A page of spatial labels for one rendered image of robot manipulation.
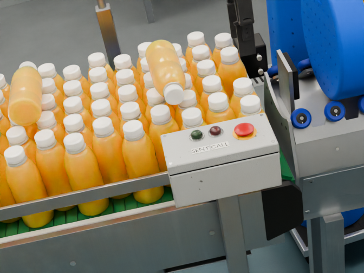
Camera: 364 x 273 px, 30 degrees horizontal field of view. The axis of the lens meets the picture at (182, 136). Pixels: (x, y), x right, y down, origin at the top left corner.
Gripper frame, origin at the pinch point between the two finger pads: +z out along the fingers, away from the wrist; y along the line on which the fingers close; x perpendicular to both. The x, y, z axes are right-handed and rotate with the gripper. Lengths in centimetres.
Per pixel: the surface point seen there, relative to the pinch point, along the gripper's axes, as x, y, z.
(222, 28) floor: -28, 233, 123
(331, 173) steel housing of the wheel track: -16.9, 3.4, 41.9
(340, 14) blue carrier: -20.9, 6.6, 4.6
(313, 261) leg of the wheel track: -16, 22, 90
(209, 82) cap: 6.4, 9.8, 15.6
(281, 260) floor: -13, 55, 124
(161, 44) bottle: 14.4, 18.5, 9.0
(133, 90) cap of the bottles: 22.2, 13.2, 15.5
